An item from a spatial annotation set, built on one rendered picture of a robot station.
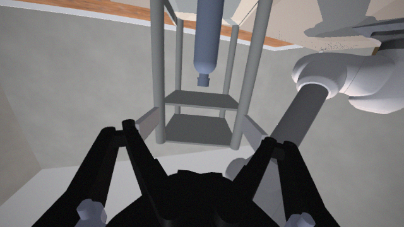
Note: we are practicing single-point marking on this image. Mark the blue-grey bottle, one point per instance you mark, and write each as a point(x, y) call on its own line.
point(207, 38)

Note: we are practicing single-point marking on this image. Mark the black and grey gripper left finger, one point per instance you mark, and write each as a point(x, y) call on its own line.
point(82, 204)

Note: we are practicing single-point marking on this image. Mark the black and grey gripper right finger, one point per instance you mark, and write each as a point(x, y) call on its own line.
point(302, 202)

